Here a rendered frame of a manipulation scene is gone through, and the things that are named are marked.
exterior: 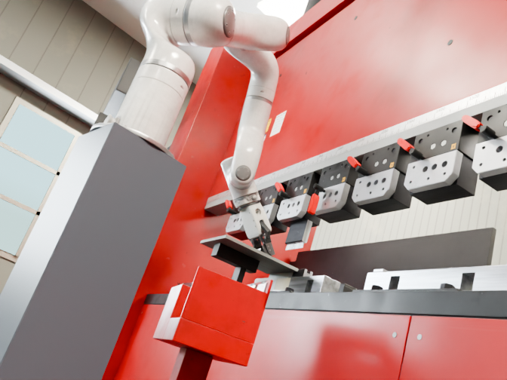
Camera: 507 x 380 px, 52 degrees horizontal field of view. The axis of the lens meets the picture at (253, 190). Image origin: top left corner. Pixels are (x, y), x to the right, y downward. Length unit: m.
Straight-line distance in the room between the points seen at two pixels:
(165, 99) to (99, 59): 4.22
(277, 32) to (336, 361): 0.93
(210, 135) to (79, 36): 2.93
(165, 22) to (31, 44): 3.91
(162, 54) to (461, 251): 1.21
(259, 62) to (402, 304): 0.96
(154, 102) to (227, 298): 0.43
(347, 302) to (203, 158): 1.56
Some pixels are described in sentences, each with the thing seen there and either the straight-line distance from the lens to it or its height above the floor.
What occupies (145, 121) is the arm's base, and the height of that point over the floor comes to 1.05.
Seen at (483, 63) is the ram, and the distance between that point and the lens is 1.41.
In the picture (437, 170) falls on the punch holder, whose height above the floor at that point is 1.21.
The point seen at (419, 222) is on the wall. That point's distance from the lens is 4.60.
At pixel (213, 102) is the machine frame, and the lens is 2.68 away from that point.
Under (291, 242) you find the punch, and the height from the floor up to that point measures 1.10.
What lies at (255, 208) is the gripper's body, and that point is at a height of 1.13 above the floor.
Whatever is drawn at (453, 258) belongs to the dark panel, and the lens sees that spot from 1.93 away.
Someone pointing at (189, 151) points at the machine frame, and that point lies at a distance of 2.55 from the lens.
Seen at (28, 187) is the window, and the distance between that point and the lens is 4.85.
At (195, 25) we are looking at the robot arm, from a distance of 1.24.
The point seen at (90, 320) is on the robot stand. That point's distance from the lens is 1.01.
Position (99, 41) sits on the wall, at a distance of 5.42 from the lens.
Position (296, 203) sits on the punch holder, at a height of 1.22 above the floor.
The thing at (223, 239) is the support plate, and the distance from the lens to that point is 1.52.
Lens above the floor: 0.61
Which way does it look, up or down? 21 degrees up
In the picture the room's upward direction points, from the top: 19 degrees clockwise
